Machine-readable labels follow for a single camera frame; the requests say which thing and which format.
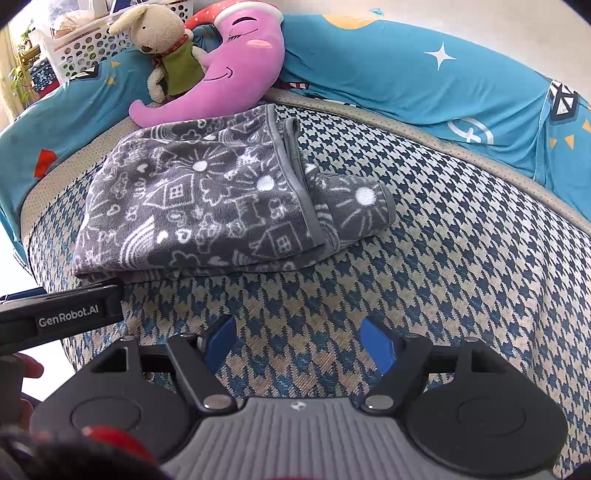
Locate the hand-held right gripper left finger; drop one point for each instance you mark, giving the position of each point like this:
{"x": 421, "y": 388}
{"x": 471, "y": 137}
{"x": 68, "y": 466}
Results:
{"x": 220, "y": 338}

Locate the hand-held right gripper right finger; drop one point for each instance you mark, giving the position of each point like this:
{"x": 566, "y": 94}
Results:
{"x": 378, "y": 344}

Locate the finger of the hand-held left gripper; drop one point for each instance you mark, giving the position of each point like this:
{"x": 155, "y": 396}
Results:
{"x": 92, "y": 292}

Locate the grey patterned fleece jacket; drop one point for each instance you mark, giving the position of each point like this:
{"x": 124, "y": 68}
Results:
{"x": 207, "y": 198}

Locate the person's left hand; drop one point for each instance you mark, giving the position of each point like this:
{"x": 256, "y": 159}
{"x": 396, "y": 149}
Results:
{"x": 30, "y": 369}

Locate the blue houndstooth bed mat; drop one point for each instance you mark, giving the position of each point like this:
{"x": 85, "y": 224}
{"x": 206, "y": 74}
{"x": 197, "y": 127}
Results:
{"x": 438, "y": 240}

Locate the dark blue patterned cloth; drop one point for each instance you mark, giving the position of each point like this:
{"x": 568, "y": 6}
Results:
{"x": 44, "y": 74}

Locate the green potted plant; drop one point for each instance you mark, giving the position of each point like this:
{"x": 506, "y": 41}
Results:
{"x": 21, "y": 69}

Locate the white plastic basket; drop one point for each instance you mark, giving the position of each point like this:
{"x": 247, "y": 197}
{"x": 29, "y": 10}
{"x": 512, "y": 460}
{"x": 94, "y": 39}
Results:
{"x": 87, "y": 50}

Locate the beige plush mouse toy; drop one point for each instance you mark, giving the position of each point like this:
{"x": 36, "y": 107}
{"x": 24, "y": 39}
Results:
{"x": 157, "y": 41}

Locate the purple moon plush pillow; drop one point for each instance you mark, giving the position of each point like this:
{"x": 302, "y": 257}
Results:
{"x": 231, "y": 69}

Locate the blue printed long pillow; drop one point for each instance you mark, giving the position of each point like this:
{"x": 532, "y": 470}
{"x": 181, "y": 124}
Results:
{"x": 415, "y": 78}

